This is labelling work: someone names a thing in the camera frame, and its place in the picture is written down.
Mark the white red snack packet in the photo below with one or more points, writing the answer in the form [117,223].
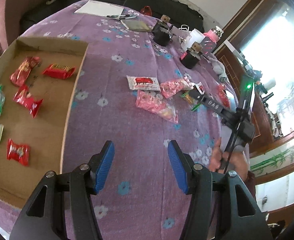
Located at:
[199,87]

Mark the red gold candy packet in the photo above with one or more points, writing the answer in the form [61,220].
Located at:
[58,71]

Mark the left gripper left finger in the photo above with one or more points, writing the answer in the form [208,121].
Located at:
[43,215]

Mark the white red striped packet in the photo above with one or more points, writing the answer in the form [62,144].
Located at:
[143,83]

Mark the red twisted candy packet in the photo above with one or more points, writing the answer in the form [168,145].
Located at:
[26,99]

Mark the white plastic bag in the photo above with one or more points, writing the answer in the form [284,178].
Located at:
[218,67]

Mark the green trimmed biscuit packet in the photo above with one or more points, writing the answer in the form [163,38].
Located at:
[193,103]

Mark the white paper sheet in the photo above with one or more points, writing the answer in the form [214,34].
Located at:
[101,9]

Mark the cardboard box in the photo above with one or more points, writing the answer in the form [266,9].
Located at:
[31,145]

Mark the red snack bag in box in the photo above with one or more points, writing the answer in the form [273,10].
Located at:
[20,75]

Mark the white cup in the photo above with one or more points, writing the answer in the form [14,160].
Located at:
[194,36]

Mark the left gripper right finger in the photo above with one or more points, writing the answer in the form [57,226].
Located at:
[238,217]

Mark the purple floral tablecloth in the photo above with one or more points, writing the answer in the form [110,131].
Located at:
[141,199]

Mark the dark red snack bag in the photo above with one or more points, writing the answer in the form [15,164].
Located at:
[223,96]

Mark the grey notebook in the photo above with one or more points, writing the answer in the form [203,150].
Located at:
[136,25]

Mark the pink clear snack bag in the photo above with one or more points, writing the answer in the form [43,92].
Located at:
[154,103]

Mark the dark sofa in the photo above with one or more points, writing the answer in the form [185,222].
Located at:
[19,15]

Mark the black jar left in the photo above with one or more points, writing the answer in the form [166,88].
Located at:
[162,31]

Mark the black jar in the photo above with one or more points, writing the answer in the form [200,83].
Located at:
[191,56]
[162,31]

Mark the long pink snack pack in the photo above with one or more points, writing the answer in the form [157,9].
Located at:
[170,88]

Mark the pink thermos bottle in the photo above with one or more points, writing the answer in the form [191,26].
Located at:
[214,34]

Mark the person right hand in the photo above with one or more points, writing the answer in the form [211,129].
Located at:
[237,159]

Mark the black pen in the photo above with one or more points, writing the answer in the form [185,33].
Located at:
[121,17]

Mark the red candy near corner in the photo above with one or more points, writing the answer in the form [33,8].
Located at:
[18,152]

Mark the black jar right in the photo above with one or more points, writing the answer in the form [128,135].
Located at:
[191,56]

